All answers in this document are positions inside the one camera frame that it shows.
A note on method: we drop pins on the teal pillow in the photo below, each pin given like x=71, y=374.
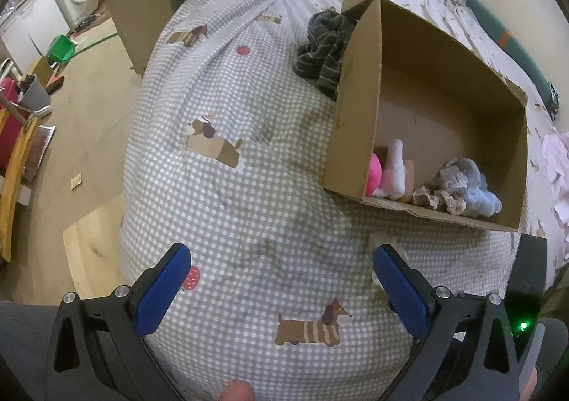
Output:
x=493, y=25

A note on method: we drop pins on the yellow wooden frame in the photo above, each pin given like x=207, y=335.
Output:
x=15, y=187

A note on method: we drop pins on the grey striped cloth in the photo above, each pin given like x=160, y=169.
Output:
x=324, y=49

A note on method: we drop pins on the cardboard box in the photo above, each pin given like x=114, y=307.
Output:
x=444, y=85

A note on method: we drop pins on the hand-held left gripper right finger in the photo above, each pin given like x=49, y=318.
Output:
x=402, y=294

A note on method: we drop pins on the person's left hand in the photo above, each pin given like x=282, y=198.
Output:
x=238, y=391

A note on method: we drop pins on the flat cardboard panel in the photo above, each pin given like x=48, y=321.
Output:
x=133, y=14

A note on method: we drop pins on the wooden floor board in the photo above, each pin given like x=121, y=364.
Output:
x=93, y=245

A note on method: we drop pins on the white floor cabinet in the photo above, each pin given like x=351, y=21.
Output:
x=26, y=27

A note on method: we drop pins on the person's right forearm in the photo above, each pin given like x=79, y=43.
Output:
x=531, y=352

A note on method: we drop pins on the checked dog print blanket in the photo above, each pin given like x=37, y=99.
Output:
x=266, y=187

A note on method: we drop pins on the grey waste bin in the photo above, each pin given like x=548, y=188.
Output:
x=35, y=96

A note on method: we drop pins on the green plastic bin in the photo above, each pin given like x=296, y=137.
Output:
x=61, y=49

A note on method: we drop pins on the grey blue plush toy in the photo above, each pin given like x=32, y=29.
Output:
x=482, y=194

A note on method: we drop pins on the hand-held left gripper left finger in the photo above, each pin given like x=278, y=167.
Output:
x=161, y=292

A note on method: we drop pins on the silver foil mat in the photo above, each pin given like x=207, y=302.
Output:
x=39, y=152

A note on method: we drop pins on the person's left leg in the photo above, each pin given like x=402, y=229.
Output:
x=24, y=352

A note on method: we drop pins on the black white patterned cloth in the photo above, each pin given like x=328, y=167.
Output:
x=554, y=98

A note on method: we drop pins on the small paper scrap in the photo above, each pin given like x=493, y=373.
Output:
x=76, y=181

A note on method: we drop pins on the pale pink cloth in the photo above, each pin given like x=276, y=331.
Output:
x=558, y=161

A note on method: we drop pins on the pink white plush toy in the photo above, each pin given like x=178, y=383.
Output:
x=393, y=169

